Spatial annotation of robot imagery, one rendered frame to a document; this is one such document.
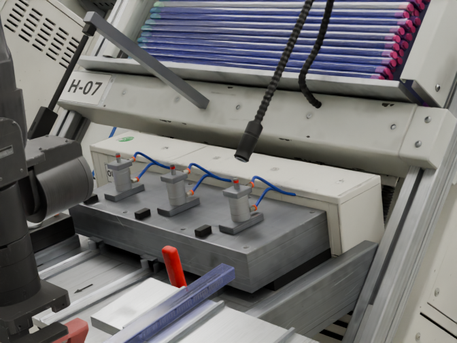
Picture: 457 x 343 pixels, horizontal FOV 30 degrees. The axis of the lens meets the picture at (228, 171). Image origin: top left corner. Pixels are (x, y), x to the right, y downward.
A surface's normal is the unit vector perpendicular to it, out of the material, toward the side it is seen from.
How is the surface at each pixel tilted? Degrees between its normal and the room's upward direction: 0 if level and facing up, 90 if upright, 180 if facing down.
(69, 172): 68
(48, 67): 90
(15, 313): 44
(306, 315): 90
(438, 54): 90
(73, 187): 86
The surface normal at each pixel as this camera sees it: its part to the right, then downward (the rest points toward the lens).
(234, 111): -0.60, -0.42
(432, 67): 0.70, 0.15
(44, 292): -0.13, -0.94
